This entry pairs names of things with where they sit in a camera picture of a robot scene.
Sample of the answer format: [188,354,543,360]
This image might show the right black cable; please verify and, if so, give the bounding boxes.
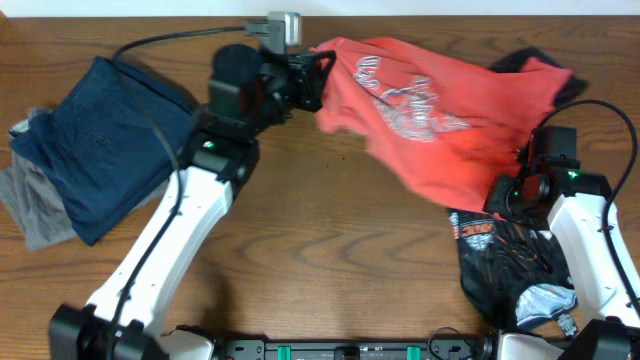
[534,98,640,321]

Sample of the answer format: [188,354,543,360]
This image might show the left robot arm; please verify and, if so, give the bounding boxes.
[48,44,337,359]

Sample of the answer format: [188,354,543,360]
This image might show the left black cable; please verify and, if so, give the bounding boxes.
[102,19,271,360]

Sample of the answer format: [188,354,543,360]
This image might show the folded grey garment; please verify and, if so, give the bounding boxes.
[0,107,171,252]

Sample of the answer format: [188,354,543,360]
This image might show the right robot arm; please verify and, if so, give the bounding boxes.
[483,126,639,359]

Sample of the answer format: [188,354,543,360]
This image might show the folded navy blue garment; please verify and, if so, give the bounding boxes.
[10,56,194,246]

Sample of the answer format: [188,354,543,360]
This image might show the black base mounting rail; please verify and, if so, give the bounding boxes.
[164,324,501,360]

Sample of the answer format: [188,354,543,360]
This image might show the black cable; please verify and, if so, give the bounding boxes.
[534,98,640,321]
[102,19,271,360]

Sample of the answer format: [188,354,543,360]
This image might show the red t-shirt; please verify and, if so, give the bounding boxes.
[316,37,572,212]

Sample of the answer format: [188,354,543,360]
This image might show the black orange patterned jersey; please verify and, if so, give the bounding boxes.
[448,47,588,336]

